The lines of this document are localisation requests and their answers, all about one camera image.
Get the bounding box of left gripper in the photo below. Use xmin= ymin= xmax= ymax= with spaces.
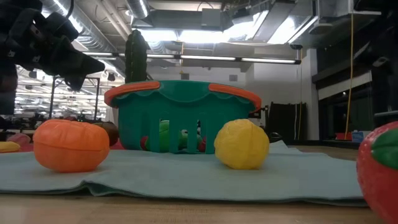
xmin=2 ymin=9 xmax=106 ymax=91

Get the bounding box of brown toy potato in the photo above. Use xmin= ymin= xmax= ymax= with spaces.
xmin=93 ymin=121 xmax=120 ymax=147

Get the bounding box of orange toy fruit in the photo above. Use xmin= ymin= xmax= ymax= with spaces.
xmin=32 ymin=119 xmax=111 ymax=174

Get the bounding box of pink toy fruit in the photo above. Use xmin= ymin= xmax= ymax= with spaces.
xmin=6 ymin=133 xmax=34 ymax=146

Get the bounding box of yellow toy banana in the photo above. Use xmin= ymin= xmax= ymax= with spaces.
xmin=0 ymin=141 xmax=21 ymax=154

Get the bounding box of green toy pear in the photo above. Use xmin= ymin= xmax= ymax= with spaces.
xmin=146 ymin=120 xmax=180 ymax=153

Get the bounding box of yellow bumpy toy fruit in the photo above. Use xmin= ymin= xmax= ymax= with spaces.
xmin=213 ymin=118 xmax=271 ymax=170

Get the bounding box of large red toy strawberry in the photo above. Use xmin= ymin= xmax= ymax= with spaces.
xmin=356 ymin=121 xmax=398 ymax=224

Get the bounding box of teal plastic toy basket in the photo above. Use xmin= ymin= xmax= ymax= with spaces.
xmin=110 ymin=80 xmax=257 ymax=155

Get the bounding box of green cactus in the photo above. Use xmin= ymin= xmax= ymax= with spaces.
xmin=124 ymin=29 xmax=149 ymax=84

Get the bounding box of long ceiling light strip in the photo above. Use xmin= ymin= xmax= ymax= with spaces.
xmin=82 ymin=51 xmax=302 ymax=65

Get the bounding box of grey ceiling vent box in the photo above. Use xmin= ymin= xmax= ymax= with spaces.
xmin=201 ymin=8 xmax=223 ymax=27

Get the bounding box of light teal cloth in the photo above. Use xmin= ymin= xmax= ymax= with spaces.
xmin=0 ymin=139 xmax=368 ymax=207

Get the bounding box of red plastic bin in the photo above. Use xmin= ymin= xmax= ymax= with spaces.
xmin=335 ymin=131 xmax=353 ymax=141

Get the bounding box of blue and white box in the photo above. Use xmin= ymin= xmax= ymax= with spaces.
xmin=351 ymin=130 xmax=373 ymax=143

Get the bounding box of black metal frame stand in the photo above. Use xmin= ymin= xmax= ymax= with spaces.
xmin=49 ymin=77 xmax=101 ymax=121

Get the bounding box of silver round ceiling duct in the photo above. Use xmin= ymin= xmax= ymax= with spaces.
xmin=126 ymin=0 xmax=150 ymax=19
xmin=40 ymin=0 xmax=128 ymax=77

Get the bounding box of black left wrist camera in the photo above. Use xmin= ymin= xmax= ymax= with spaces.
xmin=46 ymin=20 xmax=80 ymax=43

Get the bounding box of orange basket handle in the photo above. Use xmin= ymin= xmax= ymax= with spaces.
xmin=104 ymin=80 xmax=162 ymax=107
xmin=208 ymin=83 xmax=262 ymax=113

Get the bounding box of black aluminium table frame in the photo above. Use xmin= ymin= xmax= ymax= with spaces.
xmin=287 ymin=139 xmax=361 ymax=150

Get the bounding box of white ceiling duct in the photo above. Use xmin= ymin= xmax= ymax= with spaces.
xmin=307 ymin=0 xmax=382 ymax=35

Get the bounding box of yellow hanging cable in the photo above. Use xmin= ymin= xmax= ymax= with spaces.
xmin=344 ymin=14 xmax=355 ymax=141

